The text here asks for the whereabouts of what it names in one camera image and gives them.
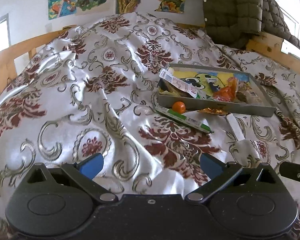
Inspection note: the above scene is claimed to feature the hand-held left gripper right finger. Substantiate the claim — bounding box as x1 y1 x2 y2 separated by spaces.
184 153 281 204

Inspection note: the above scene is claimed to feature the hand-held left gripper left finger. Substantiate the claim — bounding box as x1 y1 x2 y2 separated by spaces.
22 152 119 204

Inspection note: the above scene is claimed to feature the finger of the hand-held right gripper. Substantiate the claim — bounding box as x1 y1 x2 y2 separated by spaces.
279 161 300 196

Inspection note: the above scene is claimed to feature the green sausage stick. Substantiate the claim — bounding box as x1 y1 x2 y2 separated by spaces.
154 106 212 133

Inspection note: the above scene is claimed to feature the grey tray with cartoon picture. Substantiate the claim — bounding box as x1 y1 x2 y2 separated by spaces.
157 63 277 118

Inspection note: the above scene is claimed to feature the clear packet of dark seaweed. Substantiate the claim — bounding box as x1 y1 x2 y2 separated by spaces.
171 86 193 98

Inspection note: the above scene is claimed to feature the puffed rice cake packet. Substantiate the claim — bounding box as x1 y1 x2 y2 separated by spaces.
236 79 258 100

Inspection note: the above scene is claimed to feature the white wrapped snack bar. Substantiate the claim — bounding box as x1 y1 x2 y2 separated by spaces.
225 114 246 142

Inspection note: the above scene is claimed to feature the golden orange candy wrapper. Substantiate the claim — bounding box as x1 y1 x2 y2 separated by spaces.
197 107 227 116

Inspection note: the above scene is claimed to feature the small orange fruit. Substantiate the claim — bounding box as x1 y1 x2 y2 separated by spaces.
172 101 187 114

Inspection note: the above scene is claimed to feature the floral printed blanket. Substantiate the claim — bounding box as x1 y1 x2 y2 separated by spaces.
0 12 300 240

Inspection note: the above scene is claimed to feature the small beige cracker packet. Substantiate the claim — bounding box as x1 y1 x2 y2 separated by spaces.
249 90 265 104

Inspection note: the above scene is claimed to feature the white door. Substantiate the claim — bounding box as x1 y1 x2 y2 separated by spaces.
276 4 300 58

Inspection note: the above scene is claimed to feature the olive quilted jacket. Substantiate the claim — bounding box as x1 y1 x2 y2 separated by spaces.
197 0 300 53

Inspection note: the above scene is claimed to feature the window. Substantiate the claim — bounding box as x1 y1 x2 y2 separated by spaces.
0 14 10 57

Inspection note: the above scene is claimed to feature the wooden bed frame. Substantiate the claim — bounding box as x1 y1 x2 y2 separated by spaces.
0 24 300 98

